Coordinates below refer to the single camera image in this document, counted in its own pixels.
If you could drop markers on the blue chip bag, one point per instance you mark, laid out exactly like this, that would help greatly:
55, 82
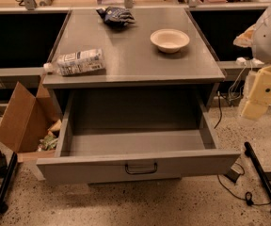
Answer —
114, 16

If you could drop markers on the black floor rail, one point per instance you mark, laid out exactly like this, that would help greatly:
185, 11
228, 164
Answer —
6, 181
265, 177

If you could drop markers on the black right floor rail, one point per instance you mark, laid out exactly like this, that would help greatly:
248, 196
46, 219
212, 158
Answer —
265, 177

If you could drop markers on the white bowl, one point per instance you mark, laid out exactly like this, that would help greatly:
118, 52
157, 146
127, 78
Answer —
169, 40

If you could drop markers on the white milk carton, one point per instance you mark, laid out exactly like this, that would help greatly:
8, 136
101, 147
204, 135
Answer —
77, 63

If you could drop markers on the black left power brick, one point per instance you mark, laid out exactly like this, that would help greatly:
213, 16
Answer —
3, 162

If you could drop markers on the brown cardboard box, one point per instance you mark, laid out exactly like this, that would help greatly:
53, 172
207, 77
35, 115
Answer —
27, 120

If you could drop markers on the black power adapter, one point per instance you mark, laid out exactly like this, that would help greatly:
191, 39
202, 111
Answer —
232, 175

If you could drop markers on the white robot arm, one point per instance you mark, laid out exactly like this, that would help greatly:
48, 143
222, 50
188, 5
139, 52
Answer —
261, 47

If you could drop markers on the white power strip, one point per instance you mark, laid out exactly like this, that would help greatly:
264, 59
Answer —
251, 62

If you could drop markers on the black left floor rail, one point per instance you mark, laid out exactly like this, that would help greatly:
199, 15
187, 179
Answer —
6, 181

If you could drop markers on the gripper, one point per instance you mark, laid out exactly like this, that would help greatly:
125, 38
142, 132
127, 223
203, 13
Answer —
269, 38

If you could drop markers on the grey drawer cabinet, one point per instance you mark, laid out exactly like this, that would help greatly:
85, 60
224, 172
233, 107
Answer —
139, 80

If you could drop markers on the grey top drawer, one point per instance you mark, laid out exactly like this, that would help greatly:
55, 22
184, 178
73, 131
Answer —
135, 134

